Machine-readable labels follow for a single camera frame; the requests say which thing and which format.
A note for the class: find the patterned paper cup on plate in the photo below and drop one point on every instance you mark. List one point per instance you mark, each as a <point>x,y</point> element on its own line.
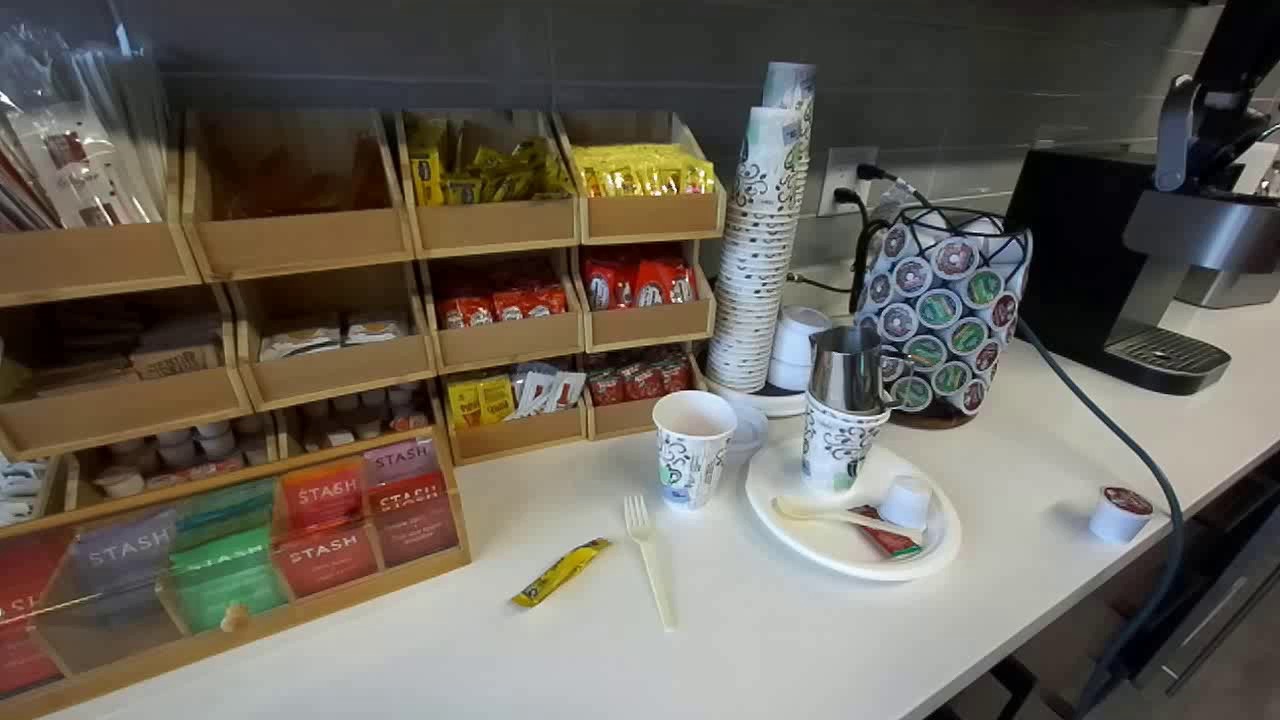
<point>835,445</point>

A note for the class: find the patterned paper cup front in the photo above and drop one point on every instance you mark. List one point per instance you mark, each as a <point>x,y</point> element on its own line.
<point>689,445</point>

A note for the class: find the metal milk pitcher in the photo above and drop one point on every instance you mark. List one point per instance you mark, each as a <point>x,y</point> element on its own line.
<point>844,369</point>

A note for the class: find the red lid coffee pod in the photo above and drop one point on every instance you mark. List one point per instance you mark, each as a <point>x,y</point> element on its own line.
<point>1117,515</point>

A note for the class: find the red packets middle bin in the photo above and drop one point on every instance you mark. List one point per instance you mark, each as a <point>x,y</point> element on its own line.
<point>639,280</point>

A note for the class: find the tall stack of paper cups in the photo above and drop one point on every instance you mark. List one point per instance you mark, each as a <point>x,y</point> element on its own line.
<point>760,225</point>

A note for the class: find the red sauce packet on plate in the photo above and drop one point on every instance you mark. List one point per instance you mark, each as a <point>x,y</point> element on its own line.
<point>890,545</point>

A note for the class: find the black coffee machine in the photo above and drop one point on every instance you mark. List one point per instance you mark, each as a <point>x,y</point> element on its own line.
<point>1114,242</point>

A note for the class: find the white plastic spoon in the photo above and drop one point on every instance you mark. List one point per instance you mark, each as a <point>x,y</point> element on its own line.
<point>844,516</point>

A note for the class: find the white creamer cup on plate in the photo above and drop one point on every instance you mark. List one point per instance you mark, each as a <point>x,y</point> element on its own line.
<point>904,504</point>

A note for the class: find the coffee pod carousel holder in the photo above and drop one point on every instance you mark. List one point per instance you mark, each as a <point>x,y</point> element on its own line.
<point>942,294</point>

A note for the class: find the stack of white lids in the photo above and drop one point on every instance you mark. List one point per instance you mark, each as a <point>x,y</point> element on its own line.
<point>792,345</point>

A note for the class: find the yellow packets top bin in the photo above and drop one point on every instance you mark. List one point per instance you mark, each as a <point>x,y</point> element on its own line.
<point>643,170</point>

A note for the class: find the white plastic fork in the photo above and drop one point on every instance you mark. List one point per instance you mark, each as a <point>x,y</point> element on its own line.
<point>643,532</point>

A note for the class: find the yellow sweetener packet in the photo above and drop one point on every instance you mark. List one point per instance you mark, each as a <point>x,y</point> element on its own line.
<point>561,569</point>

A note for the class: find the wooden tea bag box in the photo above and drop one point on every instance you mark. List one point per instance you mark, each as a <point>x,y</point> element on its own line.
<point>128,588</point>

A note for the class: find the wooden condiment shelf organizer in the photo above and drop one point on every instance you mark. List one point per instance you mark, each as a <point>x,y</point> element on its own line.
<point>322,304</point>

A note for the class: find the white round plate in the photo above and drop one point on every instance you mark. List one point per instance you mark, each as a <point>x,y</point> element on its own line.
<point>772,472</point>

